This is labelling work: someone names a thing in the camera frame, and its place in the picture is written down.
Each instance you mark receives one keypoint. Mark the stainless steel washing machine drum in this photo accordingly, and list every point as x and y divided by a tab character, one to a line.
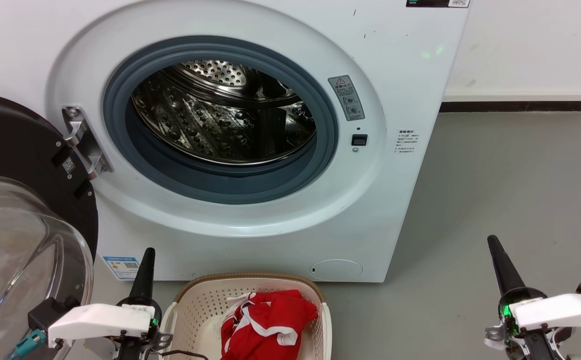
210	120

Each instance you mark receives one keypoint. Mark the white wall baseboard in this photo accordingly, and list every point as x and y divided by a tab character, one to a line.
520	94

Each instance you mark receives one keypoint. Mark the blue energy label sticker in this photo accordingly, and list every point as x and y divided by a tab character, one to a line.
120	267

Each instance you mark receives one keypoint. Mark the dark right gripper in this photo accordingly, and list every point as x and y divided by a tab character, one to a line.
525	345

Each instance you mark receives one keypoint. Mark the red and white garment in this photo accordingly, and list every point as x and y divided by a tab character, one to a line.
270	320

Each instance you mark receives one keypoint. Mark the black door latch socket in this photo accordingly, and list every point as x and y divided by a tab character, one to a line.
359	140

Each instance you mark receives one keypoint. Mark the white front-load washing machine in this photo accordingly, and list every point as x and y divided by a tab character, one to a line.
405	200

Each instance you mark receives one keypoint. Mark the round white filter cover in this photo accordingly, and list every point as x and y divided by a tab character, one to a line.
335	270

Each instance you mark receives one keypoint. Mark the small white text label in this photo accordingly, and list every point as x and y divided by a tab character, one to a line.
406	141

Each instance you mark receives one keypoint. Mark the cream perforated laundry basket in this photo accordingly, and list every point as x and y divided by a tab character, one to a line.
200	305

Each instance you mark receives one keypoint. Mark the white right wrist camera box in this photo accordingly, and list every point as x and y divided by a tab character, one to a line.
560	310

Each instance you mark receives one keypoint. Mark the silver metal door hinge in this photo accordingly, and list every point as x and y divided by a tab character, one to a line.
83	144

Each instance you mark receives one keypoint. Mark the grey warning label sticker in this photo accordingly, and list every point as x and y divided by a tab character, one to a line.
346	98

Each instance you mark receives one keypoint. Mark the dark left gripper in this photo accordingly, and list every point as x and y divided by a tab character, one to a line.
130	350

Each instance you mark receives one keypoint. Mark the black control panel strip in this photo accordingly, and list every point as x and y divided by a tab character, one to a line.
430	3

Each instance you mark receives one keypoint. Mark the black floor edge strip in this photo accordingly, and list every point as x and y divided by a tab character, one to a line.
515	106

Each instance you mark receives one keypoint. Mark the QR code sticker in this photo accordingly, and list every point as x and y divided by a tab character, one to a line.
69	165

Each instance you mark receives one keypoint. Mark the black washer door with glass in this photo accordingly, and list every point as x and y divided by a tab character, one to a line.
15	135

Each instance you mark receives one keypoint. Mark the grey rubber door gasket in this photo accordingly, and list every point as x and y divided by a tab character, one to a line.
220	186

